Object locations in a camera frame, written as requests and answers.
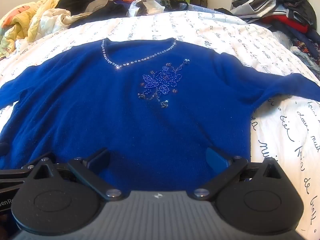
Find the white script-print bedspread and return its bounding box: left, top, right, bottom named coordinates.
left=0, top=10, right=320, bottom=240

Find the blue beaded sweater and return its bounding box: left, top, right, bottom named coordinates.
left=0, top=37, right=320, bottom=193

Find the black cloth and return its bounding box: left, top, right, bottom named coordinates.
left=55, top=0, right=98, bottom=15

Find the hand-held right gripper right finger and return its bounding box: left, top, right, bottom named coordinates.
left=193, top=147, right=285, bottom=202

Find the white plastic bag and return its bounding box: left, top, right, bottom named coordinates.
left=128, top=0, right=166, bottom=18

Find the pile of clothes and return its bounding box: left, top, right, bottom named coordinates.
left=215, top=0, right=320, bottom=80

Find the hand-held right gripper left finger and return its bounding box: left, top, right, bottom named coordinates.
left=21, top=148, right=125, bottom=202

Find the yellow cartoon quilt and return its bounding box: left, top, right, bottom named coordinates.
left=0, top=0, right=85, bottom=60

